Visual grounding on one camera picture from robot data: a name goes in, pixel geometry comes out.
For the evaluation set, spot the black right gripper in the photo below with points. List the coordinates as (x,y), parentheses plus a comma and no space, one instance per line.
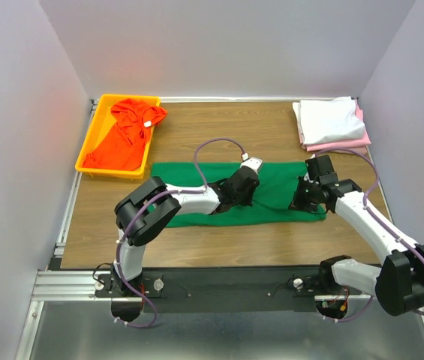
(297,203)

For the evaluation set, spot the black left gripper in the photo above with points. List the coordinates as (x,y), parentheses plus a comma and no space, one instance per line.
(248,200)

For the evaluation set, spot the green t shirt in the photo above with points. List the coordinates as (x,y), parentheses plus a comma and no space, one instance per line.
(278,182)

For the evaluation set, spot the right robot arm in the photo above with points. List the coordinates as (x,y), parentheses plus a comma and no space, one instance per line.
(398,282)

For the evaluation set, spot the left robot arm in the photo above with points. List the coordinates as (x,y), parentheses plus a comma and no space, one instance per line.
(144,213)

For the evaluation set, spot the white folded t shirt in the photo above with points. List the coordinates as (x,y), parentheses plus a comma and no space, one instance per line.
(328,121)

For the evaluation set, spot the pink folded t shirt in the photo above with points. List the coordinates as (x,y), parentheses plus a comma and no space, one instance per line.
(355,144)

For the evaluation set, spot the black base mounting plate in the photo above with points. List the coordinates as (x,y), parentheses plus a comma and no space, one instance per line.
(222,290)

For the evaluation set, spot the orange t shirt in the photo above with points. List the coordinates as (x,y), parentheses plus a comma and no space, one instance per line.
(123,147)

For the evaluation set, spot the yellow plastic bin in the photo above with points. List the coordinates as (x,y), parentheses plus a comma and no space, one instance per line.
(100,124)

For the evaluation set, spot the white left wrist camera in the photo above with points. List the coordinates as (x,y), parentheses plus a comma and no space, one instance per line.
(252,163)

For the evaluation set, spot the aluminium frame rail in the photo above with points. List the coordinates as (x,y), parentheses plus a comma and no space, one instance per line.
(53,284)

